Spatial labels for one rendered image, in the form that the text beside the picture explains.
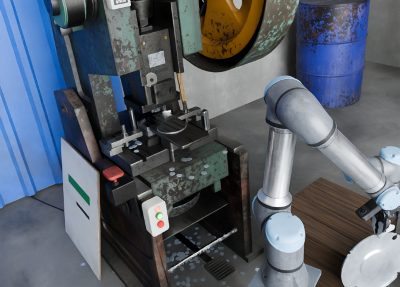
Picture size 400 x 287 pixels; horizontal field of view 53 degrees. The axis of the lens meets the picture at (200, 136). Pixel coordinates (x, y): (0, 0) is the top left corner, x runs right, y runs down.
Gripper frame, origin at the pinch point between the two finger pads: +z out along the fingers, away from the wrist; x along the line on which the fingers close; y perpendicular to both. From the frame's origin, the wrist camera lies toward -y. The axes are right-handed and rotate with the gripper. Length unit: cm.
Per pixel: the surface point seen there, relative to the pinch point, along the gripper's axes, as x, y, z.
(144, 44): 55, -68, -70
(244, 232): 47, -36, 25
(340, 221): 20.9, -1.5, 9.3
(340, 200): 32.9, 6.3, 9.2
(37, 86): 160, -128, -31
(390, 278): -1.0, 8.3, 24.5
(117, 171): 31, -87, -33
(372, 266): -1.1, -1.1, 14.5
